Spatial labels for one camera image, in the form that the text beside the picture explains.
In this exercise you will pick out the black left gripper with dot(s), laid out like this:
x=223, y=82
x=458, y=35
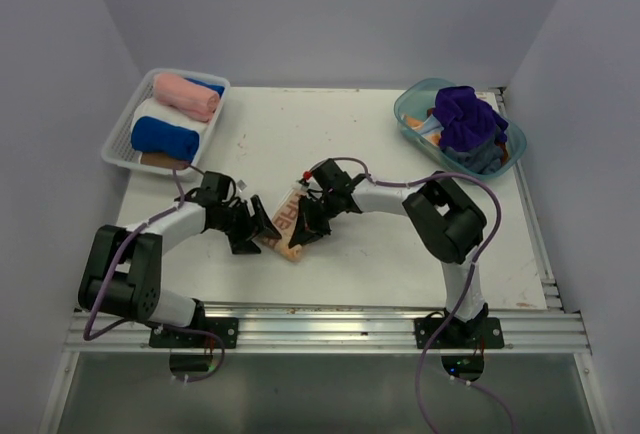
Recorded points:
x=258, y=222

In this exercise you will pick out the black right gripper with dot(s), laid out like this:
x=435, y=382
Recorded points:
x=308, y=228

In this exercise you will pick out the orange blue printed towel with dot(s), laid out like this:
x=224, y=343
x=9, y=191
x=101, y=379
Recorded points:
x=284, y=220

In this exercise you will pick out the royal blue towel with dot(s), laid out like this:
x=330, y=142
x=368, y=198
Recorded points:
x=151, y=135

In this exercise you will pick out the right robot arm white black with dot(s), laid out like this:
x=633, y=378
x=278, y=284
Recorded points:
x=449, y=224

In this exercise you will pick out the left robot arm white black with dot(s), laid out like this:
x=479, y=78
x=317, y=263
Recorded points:
x=122, y=280

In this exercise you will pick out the orange towel in tub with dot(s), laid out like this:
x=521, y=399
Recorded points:
x=413, y=123

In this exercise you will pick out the pink rolled towel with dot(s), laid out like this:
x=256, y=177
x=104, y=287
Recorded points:
x=196, y=101

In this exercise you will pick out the white plastic mesh basket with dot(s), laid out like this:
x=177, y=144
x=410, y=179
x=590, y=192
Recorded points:
x=118, y=150

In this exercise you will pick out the blue rolled towel in basket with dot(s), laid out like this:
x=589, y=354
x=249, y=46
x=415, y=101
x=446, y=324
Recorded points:
x=219, y=89

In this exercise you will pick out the white rolled towel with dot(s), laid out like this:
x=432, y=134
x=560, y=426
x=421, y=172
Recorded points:
x=170, y=115

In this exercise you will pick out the teal transparent plastic tub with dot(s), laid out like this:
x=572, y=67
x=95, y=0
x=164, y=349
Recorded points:
x=418, y=102

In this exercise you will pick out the purple towel in tub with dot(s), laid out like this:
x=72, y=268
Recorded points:
x=467, y=121

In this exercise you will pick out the grey-blue towel in tub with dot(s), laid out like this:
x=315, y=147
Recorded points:
x=484, y=160

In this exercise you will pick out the aluminium mounting rail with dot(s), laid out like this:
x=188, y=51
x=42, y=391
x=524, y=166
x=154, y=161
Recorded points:
x=351, y=330

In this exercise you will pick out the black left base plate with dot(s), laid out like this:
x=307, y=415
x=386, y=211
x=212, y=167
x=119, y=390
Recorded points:
x=210, y=332

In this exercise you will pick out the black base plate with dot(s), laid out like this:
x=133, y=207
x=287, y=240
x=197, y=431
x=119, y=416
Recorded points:
x=210, y=332
x=455, y=331

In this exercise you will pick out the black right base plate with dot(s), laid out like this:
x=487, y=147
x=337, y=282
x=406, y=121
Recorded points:
x=455, y=331

